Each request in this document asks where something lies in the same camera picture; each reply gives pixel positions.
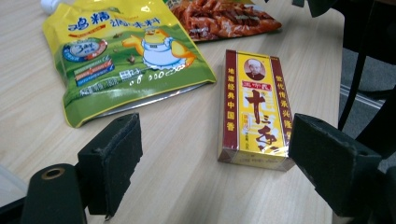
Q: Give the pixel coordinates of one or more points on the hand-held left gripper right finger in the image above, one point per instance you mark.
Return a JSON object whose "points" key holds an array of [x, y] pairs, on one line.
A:
{"points": [[333, 168]]}

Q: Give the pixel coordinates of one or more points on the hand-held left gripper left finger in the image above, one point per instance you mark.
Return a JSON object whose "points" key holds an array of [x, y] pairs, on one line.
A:
{"points": [[109, 161]]}

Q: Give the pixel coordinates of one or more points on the yellow red seasoning box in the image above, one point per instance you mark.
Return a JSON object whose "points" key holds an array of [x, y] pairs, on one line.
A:
{"points": [[255, 112]]}

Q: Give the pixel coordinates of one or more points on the yellow green seasoning pouch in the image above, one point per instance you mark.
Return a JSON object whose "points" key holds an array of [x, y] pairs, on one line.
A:
{"points": [[124, 62]]}

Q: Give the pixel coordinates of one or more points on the clear plastic bin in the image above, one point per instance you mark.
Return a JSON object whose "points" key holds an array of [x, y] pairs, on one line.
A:
{"points": [[11, 186]]}

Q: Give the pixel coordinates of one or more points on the red snack packet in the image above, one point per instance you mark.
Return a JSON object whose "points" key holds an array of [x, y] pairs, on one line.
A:
{"points": [[224, 18]]}

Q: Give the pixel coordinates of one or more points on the metal floor rail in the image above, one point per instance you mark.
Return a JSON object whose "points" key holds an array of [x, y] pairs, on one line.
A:
{"points": [[362, 96]]}

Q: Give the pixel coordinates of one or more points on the black chair frame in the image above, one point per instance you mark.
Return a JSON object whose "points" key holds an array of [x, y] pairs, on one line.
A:
{"points": [[373, 28]]}

